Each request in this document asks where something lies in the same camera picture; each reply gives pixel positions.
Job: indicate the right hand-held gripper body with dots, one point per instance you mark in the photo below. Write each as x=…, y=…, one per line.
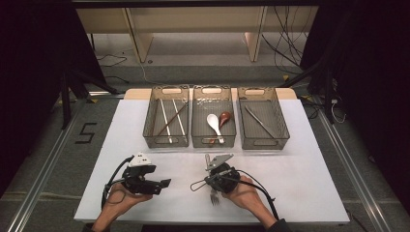
x=225, y=183

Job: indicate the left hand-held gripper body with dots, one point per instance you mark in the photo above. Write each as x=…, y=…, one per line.
x=135, y=179

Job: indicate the steel fork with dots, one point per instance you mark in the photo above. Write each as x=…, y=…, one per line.
x=215, y=199

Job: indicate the smoky clear plastic bin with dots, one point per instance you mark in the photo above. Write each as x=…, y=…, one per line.
x=150, y=141
x=198, y=141
x=280, y=141

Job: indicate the white chopstick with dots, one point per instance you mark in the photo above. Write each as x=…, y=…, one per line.
x=165, y=121
x=179, y=117

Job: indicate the brown wooden chopstick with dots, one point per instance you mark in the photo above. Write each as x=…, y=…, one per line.
x=172, y=120

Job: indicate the white ceramic spoon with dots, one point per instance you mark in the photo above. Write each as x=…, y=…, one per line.
x=212, y=121

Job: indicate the brown wooden spoon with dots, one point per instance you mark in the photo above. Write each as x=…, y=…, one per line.
x=225, y=116

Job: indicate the steel table knife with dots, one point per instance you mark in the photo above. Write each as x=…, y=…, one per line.
x=259, y=121

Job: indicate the person's right hand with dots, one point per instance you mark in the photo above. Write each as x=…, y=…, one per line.
x=245, y=196

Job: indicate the person's left hand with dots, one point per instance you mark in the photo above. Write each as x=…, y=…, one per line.
x=117, y=201

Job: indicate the white table sheet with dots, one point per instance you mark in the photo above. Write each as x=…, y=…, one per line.
x=290, y=180

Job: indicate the black metal stand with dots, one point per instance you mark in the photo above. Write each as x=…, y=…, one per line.
x=328, y=96
x=66, y=96

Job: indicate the light wooden desk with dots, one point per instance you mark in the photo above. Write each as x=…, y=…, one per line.
x=138, y=42

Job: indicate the black curtain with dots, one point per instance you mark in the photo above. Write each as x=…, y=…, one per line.
x=377, y=80
x=32, y=64

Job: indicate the aluminium floor rail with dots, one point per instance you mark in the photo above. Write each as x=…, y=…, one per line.
x=354, y=167
x=42, y=180

